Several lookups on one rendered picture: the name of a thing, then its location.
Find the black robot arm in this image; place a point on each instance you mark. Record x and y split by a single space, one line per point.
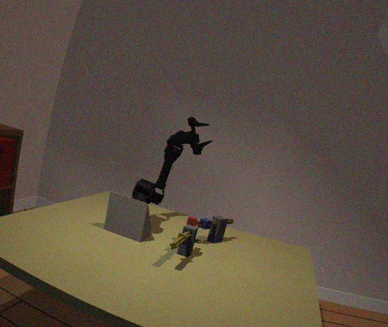
144 191

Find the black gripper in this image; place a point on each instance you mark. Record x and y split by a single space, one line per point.
190 136

